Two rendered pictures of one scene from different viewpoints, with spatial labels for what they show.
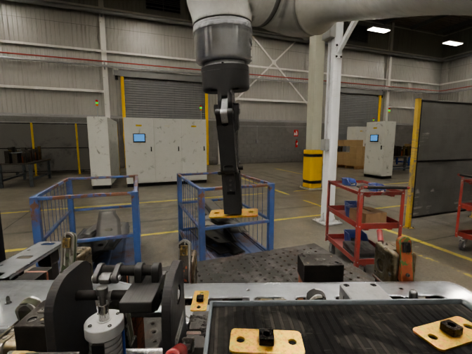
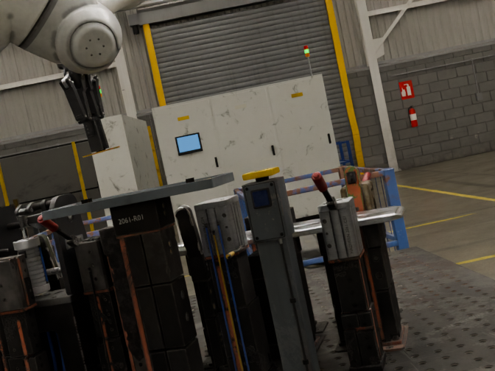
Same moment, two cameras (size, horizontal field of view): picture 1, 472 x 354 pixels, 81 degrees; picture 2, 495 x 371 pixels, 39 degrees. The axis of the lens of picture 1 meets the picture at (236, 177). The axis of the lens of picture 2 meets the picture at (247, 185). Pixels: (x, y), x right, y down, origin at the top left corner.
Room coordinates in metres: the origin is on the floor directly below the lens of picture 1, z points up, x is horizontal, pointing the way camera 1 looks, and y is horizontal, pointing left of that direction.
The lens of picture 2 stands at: (-0.99, -0.79, 1.21)
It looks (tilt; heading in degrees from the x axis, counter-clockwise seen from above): 3 degrees down; 18
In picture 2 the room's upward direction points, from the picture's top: 12 degrees counter-clockwise
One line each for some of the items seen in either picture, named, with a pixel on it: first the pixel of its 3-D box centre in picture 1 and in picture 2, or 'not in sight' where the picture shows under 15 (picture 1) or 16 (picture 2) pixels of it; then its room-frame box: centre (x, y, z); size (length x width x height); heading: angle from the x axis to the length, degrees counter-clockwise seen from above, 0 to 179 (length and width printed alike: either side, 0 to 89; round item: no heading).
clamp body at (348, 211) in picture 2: not in sight; (352, 283); (0.48, -0.51, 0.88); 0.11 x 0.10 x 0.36; 1
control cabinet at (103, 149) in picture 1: (105, 144); (128, 171); (8.81, 4.15, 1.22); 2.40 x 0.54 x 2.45; 17
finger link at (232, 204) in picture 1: (232, 193); (93, 135); (0.45, 0.01, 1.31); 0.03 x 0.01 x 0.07; 86
